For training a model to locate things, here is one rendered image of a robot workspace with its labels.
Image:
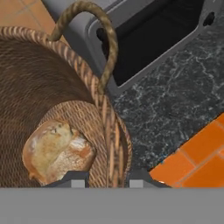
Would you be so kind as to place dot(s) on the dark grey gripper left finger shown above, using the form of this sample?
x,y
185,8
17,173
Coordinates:
x,y
76,178

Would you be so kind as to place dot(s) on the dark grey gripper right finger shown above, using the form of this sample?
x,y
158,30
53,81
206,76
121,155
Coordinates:
x,y
140,179

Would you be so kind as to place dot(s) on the crusty brown bread loaf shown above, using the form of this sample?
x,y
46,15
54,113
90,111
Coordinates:
x,y
55,151

